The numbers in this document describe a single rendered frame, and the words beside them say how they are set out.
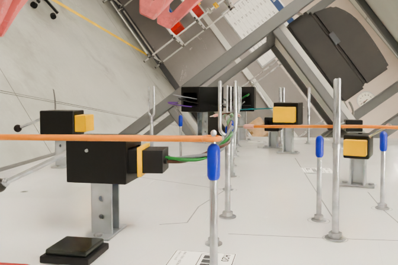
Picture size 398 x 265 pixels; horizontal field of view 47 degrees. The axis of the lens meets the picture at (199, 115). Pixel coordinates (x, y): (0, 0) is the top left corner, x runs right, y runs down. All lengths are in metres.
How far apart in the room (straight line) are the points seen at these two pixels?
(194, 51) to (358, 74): 6.90
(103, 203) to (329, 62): 1.14
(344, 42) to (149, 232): 1.14
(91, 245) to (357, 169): 0.42
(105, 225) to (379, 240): 0.24
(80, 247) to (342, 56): 1.22
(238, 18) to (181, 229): 7.84
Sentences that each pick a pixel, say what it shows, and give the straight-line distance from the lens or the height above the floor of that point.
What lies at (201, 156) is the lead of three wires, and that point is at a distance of 0.41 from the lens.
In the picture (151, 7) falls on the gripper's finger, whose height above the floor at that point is 1.26.
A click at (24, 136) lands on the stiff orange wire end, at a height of 1.16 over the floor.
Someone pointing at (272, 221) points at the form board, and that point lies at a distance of 0.47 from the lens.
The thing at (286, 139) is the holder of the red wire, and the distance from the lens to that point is 0.99.
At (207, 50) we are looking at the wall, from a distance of 8.22.
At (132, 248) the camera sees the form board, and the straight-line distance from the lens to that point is 0.40.
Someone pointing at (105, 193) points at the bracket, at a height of 1.13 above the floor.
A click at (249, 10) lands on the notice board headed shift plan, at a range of 8.24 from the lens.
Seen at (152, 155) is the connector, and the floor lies 1.19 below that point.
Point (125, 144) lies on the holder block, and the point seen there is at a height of 1.17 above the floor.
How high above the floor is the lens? 1.30
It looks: 9 degrees down
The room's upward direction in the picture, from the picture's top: 53 degrees clockwise
